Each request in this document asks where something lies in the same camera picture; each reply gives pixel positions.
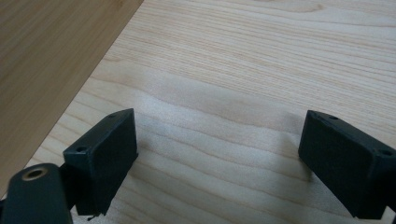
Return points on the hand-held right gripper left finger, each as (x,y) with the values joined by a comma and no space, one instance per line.
(104,155)

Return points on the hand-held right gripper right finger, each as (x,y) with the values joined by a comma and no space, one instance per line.
(345,161)

